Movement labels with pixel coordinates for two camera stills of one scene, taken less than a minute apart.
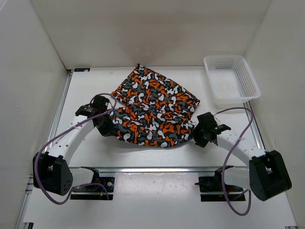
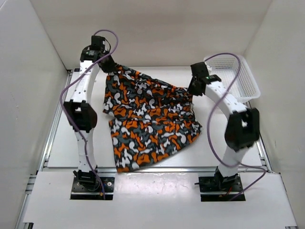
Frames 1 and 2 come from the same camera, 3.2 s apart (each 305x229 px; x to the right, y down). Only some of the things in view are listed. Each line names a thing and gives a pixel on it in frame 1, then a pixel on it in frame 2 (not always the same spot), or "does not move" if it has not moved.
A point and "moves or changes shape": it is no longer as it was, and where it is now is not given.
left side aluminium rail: (66, 84) does not move
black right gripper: (199, 142) → (192, 90)
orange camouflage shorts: (152, 110) moves or changes shape
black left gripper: (110, 130) → (110, 67)
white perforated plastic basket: (231, 81) does not move
